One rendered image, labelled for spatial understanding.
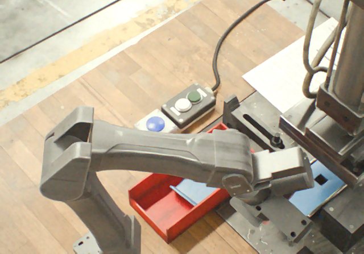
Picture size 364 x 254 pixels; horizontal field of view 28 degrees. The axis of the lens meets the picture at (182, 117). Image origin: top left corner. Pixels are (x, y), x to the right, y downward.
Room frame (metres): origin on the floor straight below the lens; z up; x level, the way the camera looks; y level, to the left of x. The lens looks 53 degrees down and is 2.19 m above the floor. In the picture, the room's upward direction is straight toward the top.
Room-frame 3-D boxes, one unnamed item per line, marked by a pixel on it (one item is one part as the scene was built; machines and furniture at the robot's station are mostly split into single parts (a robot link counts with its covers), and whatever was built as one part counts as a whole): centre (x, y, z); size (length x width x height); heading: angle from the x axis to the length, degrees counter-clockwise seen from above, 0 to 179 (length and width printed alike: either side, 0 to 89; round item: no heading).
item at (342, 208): (0.75, -0.28, 0.98); 0.20 x 0.10 x 0.01; 41
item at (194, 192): (0.81, -0.05, 0.92); 0.15 x 0.07 x 0.03; 138
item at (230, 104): (0.94, -0.12, 0.95); 0.06 x 0.03 x 0.09; 41
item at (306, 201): (0.74, -0.24, 1.00); 0.15 x 0.07 x 0.03; 131
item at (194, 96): (1.01, -0.03, 0.93); 0.03 x 0.03 x 0.02
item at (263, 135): (0.89, -0.16, 0.95); 0.15 x 0.03 x 0.10; 41
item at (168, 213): (0.79, -0.03, 0.93); 0.25 x 0.12 x 0.06; 131
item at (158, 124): (0.93, 0.06, 0.93); 0.04 x 0.04 x 0.02
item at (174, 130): (0.93, 0.06, 0.90); 0.07 x 0.07 x 0.06; 41
